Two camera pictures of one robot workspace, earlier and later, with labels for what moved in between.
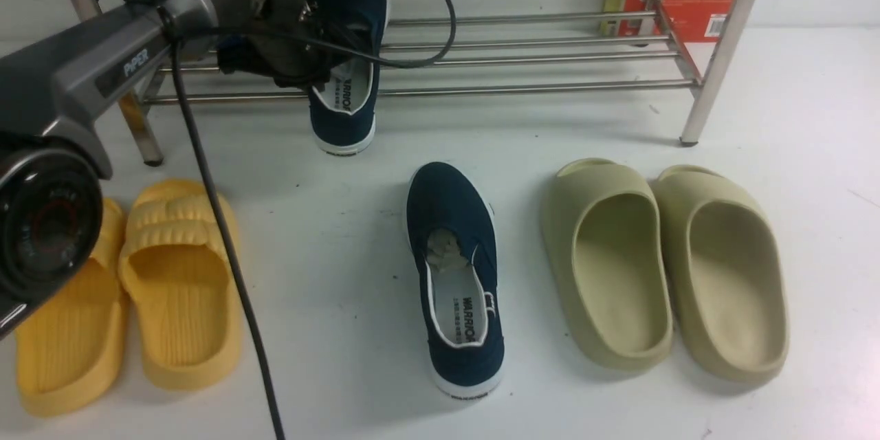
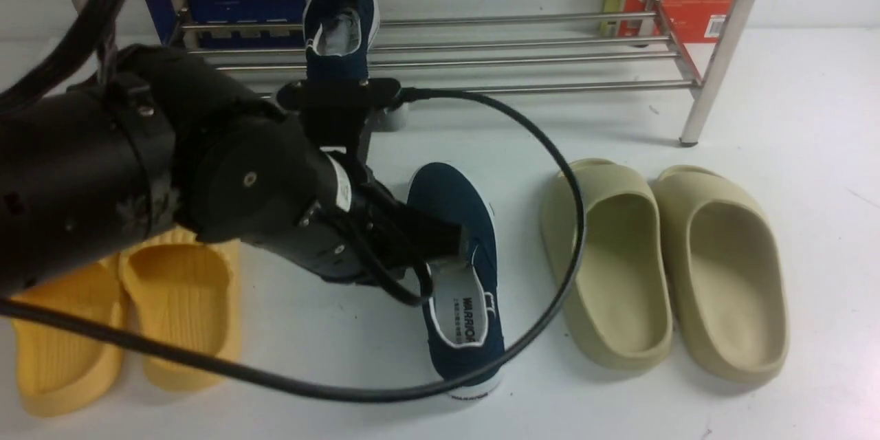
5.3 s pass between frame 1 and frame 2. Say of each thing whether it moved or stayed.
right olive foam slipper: stayed
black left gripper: moved
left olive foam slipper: stayed
